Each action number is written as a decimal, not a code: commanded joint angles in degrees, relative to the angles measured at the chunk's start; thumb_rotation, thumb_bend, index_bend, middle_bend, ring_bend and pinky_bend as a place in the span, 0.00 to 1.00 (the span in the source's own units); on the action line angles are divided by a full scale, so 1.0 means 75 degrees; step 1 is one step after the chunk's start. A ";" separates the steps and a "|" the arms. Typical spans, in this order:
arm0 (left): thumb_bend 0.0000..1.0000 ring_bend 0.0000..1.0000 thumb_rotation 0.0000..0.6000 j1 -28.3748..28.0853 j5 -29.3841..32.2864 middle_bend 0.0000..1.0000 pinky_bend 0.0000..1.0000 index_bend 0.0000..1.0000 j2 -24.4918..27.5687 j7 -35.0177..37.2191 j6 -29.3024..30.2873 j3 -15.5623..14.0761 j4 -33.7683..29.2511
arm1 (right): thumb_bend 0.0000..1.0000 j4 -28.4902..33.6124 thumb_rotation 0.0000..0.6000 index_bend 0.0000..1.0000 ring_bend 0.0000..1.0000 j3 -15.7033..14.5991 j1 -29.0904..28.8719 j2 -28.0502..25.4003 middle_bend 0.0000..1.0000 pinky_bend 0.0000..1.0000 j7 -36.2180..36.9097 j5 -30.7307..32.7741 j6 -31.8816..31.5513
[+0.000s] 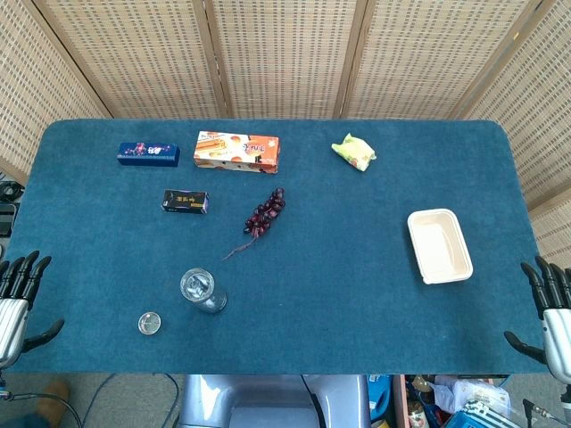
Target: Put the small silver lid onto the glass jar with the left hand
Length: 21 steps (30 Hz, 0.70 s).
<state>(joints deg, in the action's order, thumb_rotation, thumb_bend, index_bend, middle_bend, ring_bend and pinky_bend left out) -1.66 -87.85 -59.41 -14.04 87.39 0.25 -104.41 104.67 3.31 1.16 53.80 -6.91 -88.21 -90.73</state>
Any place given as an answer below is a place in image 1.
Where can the bamboo folding screen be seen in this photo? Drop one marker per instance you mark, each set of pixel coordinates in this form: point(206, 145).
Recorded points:
point(285, 58)

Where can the clear glass jar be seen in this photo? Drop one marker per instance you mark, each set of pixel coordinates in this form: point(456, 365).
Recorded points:
point(203, 290)

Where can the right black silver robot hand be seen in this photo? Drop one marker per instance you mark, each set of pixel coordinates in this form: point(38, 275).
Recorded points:
point(557, 330)

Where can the white plastic bag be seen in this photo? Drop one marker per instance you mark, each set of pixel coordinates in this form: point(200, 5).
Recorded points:
point(468, 392)

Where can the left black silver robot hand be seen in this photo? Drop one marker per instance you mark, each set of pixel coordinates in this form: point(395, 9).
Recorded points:
point(13, 325)

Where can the blue table cloth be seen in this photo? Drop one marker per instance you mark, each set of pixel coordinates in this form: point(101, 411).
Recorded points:
point(312, 267)

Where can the black electronic device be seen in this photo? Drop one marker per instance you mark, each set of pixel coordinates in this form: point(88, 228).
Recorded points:
point(6, 218)

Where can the small black box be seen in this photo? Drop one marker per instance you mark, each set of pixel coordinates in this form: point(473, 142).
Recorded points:
point(185, 201)

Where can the brown shoe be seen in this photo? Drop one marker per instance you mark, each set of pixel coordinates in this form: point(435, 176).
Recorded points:
point(52, 399)

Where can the cream rectangular food tray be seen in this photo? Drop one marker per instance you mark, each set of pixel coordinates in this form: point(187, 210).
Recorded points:
point(439, 245)

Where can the dark blue long box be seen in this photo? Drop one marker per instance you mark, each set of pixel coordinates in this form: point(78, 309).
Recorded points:
point(148, 153)

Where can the orange white snack box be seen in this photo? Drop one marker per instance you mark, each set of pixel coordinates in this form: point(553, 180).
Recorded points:
point(236, 151)

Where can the blue white checkered box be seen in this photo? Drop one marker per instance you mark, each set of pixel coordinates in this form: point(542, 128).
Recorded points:
point(482, 417)

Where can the blue plastic container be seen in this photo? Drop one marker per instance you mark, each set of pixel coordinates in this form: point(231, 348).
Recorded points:
point(379, 394)

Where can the green yellow snack packet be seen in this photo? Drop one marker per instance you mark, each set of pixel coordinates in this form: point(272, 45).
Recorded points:
point(354, 151)

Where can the purple grape bunch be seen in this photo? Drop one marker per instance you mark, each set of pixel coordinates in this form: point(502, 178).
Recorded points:
point(265, 214)

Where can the silver robot torso base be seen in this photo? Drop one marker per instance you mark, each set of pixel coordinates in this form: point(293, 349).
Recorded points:
point(267, 401)

